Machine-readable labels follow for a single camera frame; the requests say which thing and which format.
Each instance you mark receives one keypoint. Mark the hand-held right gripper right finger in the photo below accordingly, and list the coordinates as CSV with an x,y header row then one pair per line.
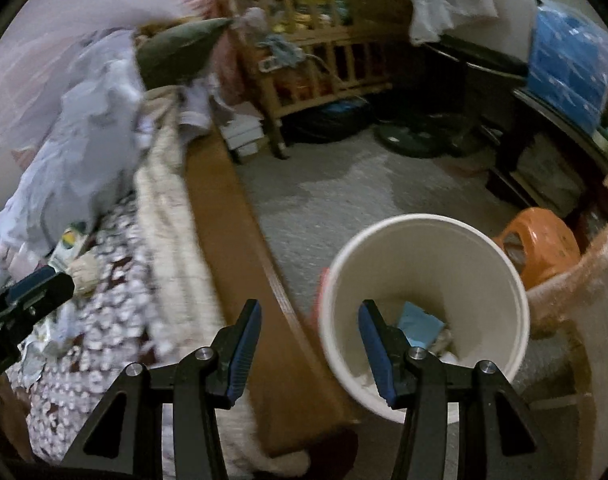
x,y
376,350

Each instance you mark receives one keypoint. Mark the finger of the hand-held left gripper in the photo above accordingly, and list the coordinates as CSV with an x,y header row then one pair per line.
x,y
33,282

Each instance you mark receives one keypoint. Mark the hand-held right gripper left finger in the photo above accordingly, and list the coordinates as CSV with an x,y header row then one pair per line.
x,y
244,350

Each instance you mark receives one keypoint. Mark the small blue plastic wrapper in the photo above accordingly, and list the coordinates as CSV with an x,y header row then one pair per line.
x,y
416,322

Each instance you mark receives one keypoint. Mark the beige wrapper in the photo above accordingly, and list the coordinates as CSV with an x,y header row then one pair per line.
x,y
83,272

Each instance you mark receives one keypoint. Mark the white plastic bucket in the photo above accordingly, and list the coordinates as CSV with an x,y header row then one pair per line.
x,y
424,270

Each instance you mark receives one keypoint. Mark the pink plastic bottle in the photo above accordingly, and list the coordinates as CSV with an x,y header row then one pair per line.
x,y
26,260

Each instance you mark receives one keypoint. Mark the pile of crumpled wrappers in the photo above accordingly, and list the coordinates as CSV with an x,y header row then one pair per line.
x,y
43,345

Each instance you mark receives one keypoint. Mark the crumpled pale wrapper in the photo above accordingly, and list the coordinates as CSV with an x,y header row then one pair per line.
x,y
441,344

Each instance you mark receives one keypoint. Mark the maroon white printed blanket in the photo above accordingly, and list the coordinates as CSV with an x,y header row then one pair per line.
x,y
118,310

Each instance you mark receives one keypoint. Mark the cream fleece blanket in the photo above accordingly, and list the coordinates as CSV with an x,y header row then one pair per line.
x,y
168,240

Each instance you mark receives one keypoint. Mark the light blue blanket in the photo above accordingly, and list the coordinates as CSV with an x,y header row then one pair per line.
x,y
83,135

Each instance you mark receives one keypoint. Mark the orange plastic stool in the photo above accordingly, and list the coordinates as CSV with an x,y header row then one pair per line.
x,y
544,245

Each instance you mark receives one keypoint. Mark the black fan base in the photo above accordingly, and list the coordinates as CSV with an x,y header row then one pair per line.
x,y
414,140

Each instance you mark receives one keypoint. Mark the stack of white boxes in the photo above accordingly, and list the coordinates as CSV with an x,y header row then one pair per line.
x,y
244,132

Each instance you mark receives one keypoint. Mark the black bag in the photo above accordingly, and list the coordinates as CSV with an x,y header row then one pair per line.
x,y
329,120

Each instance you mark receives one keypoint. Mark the grey printed bag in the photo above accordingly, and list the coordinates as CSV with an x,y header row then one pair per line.
x,y
549,180

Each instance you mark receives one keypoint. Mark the lavender cloth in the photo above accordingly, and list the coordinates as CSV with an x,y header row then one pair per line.
x,y
201,102

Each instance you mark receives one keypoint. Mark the green pillow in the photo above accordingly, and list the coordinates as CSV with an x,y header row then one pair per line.
x,y
178,47

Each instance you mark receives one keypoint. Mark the white power strip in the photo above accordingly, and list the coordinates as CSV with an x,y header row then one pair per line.
x,y
268,65

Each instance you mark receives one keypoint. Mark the dark wooden table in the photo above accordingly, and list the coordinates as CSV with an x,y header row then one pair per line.
x,y
559,120

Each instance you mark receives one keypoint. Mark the blue knotted cloth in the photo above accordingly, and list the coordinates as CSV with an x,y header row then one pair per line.
x,y
284,50

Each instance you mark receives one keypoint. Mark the black chair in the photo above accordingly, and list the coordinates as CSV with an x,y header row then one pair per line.
x,y
484,57

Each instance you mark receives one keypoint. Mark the wooden crib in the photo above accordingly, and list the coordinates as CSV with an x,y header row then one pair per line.
x,y
334,37

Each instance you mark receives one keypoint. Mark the blue tissue multipack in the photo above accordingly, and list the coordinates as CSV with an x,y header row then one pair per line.
x,y
569,60

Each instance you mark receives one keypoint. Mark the wooden bed frame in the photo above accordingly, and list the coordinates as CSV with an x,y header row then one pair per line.
x,y
223,240

